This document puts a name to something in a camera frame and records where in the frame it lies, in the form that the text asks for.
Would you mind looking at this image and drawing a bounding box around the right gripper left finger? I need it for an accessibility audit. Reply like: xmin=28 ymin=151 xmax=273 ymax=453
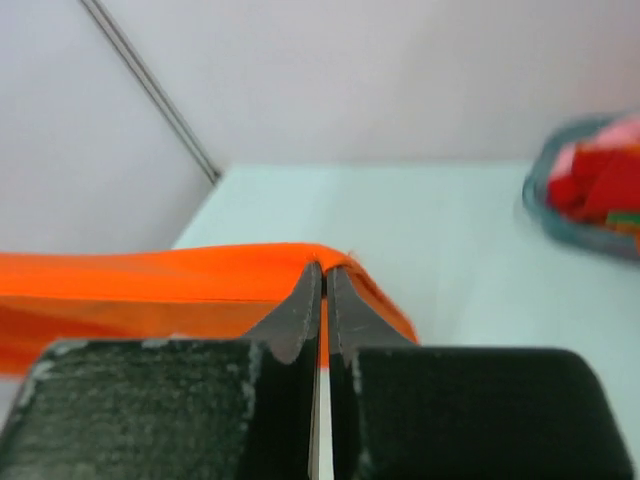
xmin=1 ymin=263 xmax=323 ymax=479

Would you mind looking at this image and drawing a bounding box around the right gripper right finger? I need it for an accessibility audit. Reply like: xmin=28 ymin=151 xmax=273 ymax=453
xmin=326 ymin=268 xmax=634 ymax=479

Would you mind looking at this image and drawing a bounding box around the orange t shirt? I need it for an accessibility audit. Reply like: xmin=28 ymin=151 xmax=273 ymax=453
xmin=1 ymin=243 xmax=417 ymax=377

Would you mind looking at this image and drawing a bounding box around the blue plastic basket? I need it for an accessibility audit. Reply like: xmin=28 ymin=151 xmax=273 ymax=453
xmin=521 ymin=112 xmax=639 ymax=263

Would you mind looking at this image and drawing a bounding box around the green t shirt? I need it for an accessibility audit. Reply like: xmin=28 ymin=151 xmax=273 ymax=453
xmin=606 ymin=212 xmax=640 ymax=236

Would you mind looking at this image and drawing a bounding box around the red t shirt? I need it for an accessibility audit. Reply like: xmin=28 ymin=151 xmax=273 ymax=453
xmin=547 ymin=143 xmax=639 ymax=222

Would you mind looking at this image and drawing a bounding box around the pink t shirt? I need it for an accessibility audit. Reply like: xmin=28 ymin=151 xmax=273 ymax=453
xmin=550 ymin=114 xmax=639 ymax=179

